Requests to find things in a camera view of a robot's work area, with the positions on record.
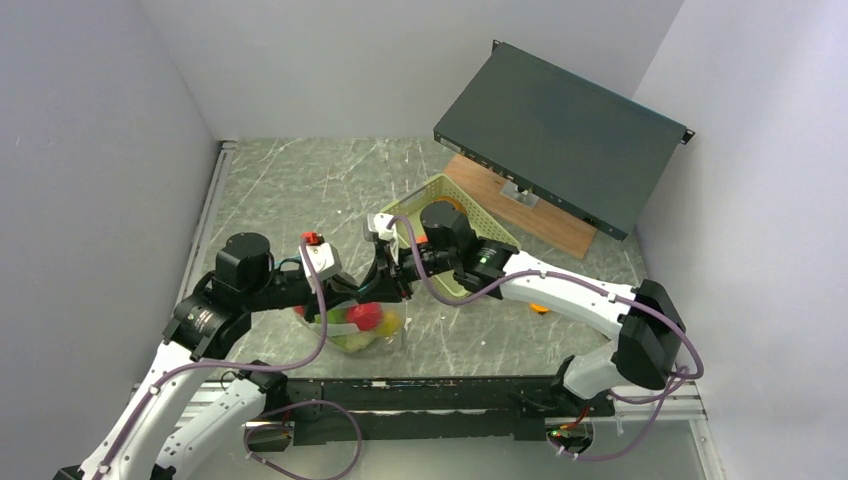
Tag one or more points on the dark metal rack box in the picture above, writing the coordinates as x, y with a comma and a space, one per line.
592, 153

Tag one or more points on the yellow lemon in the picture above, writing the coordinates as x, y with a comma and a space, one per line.
389, 325

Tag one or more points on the wooden board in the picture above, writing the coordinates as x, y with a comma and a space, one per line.
535, 216

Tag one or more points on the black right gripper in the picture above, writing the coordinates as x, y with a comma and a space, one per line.
400, 270

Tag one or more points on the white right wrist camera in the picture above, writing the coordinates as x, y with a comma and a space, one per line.
380, 227

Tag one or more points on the green white cabbage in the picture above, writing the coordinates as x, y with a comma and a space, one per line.
353, 342

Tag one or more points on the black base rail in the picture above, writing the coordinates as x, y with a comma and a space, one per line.
317, 411

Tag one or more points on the clear blue-zip bag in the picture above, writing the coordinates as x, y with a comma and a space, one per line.
356, 329

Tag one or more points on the green bell pepper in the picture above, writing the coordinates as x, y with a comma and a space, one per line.
337, 316

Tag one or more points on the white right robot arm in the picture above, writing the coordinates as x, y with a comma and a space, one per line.
643, 332

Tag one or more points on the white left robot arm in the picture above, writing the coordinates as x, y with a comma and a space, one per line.
192, 394

